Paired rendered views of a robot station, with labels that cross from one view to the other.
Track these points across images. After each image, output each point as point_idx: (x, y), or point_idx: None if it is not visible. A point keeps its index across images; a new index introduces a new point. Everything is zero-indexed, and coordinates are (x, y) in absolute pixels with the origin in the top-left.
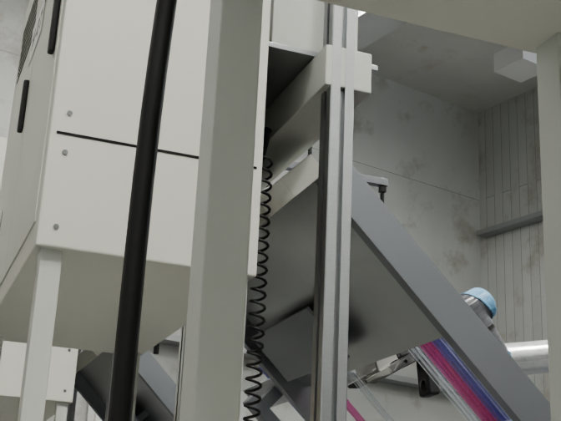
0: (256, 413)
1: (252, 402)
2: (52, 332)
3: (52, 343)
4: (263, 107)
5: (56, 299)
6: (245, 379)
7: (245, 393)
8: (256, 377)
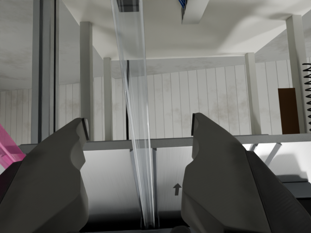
0: (309, 71)
1: (307, 77)
2: (259, 110)
3: (258, 107)
4: None
5: (260, 121)
6: (307, 88)
7: (306, 82)
8: (310, 89)
